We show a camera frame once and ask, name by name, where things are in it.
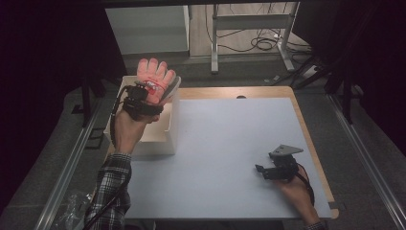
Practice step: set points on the white cabinet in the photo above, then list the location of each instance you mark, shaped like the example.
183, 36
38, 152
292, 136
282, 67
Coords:
146, 30

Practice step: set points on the white box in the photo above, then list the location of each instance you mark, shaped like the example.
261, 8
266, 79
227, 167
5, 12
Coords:
174, 127

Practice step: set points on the dark metal stand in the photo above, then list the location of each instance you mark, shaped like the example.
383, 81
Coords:
346, 96
86, 99

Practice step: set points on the clear plastic bag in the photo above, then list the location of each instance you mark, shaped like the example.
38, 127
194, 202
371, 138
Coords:
72, 209

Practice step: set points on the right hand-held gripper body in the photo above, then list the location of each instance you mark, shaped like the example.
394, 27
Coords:
284, 164

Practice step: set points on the pink glove with red label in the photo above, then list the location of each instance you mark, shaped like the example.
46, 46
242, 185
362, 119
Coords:
154, 80

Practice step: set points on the person's right hand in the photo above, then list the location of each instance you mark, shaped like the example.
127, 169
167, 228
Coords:
297, 195

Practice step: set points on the pink glove with grey palm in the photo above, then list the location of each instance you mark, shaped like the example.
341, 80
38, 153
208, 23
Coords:
172, 87

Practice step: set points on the person's left hand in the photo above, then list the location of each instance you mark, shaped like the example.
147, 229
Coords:
130, 132

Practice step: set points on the white metal desk frame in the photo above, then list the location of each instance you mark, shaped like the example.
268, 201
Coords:
252, 22

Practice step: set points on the metal floor rail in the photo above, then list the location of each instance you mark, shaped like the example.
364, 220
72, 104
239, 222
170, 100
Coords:
367, 159
68, 166

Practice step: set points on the black tape strip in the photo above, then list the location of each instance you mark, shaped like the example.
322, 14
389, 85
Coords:
333, 205

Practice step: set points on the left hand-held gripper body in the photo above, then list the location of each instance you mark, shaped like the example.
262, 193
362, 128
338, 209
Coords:
137, 100

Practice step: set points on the white power strip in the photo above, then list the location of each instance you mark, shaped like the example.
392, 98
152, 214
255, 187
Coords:
309, 72

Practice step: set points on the light blue table mat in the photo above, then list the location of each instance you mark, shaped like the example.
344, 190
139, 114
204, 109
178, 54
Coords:
223, 166

